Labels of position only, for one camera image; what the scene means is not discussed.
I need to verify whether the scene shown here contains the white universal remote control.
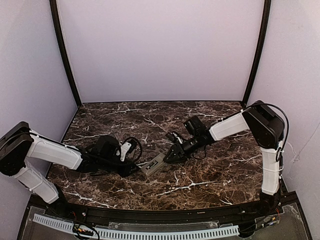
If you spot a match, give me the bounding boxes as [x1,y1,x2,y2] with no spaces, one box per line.
[141,153,166,177]

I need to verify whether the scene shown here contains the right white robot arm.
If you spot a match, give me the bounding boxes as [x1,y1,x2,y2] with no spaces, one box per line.
[163,100,289,196]

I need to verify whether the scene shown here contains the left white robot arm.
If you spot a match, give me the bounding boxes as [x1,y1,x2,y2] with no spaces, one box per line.
[0,121,140,205]

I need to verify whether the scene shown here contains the right black camera cable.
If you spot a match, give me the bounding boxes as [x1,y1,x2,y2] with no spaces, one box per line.
[191,147,208,161]

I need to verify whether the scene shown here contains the black camera cable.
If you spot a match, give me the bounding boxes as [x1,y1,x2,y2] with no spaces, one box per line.
[124,136,143,163]
[191,147,208,161]

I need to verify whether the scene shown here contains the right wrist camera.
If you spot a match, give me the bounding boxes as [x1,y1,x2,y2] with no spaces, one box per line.
[165,131,186,144]

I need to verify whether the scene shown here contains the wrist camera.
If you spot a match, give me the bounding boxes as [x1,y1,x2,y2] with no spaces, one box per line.
[165,131,186,144]
[120,140,137,162]

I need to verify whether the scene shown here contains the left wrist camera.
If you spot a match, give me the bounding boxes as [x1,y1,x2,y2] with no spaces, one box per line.
[120,140,137,162]

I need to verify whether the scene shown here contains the left black camera cable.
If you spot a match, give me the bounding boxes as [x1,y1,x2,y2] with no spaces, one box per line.
[124,136,143,163]

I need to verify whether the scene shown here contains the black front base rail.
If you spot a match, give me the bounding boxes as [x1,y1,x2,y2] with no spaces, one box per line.
[46,202,262,226]

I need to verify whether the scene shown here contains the right black frame post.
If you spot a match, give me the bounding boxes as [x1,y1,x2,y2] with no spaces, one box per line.
[241,0,272,107]

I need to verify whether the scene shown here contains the black frame post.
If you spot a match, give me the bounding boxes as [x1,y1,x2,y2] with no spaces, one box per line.
[49,0,82,108]
[241,0,272,107]

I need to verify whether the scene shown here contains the white slotted cable duct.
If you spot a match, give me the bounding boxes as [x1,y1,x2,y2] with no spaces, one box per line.
[32,213,240,240]

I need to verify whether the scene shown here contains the left black frame post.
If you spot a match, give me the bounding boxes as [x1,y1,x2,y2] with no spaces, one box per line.
[49,0,82,108]

